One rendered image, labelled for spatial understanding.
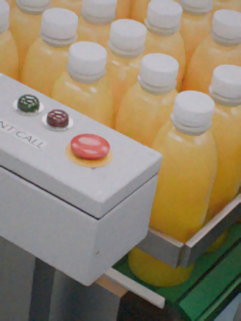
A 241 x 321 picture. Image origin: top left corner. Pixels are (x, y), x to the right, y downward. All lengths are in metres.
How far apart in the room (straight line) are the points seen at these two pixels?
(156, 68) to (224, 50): 0.15
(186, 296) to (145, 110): 0.20
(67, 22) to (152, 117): 0.14
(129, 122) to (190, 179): 0.10
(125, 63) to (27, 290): 0.27
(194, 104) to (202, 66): 0.19
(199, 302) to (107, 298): 0.10
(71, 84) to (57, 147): 0.14
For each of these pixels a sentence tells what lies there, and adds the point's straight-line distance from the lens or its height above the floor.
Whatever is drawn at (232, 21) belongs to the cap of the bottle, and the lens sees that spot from 1.12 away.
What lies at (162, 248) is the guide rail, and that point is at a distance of 1.00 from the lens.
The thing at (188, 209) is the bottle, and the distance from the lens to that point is 0.99.
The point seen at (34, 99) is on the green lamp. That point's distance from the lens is 0.92.
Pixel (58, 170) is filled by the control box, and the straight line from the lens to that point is 0.85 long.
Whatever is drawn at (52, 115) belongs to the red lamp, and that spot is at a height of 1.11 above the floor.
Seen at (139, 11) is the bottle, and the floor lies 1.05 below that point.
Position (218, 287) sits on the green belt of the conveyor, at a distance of 1.08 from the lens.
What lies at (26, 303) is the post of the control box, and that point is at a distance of 1.01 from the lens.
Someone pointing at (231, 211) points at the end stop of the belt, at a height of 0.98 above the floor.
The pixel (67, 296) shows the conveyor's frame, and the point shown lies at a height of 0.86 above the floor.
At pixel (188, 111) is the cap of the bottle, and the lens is 0.94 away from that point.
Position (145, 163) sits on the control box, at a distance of 0.88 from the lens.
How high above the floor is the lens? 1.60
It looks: 35 degrees down
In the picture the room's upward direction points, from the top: 10 degrees clockwise
